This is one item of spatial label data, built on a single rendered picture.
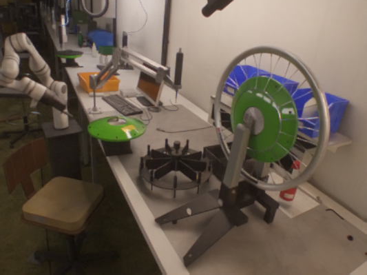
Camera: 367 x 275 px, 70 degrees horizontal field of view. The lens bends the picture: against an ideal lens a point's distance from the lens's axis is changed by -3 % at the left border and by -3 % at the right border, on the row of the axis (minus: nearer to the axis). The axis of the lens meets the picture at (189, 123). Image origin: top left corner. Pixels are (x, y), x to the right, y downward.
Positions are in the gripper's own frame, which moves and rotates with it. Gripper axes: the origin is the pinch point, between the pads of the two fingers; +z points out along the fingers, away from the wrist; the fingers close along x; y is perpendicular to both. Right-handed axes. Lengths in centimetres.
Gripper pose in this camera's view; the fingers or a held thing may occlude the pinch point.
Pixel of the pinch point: (73, 116)
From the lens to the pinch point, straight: 149.2
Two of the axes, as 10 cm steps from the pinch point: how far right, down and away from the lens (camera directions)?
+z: 6.9, 4.7, 5.5
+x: -3.9, -4.0, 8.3
